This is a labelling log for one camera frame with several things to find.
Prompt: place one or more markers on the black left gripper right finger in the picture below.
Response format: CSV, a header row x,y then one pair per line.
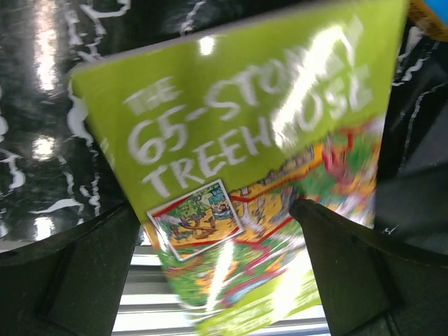
x,y
371,283

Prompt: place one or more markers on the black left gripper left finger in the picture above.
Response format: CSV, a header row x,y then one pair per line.
x,y
70,283

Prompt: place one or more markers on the lime green 65-storey treehouse book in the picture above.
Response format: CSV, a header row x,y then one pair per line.
x,y
213,136

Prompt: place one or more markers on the blue 26-storey treehouse book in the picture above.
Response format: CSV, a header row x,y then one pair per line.
x,y
431,17

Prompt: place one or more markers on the aluminium rail frame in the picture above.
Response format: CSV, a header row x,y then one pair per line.
x,y
148,306

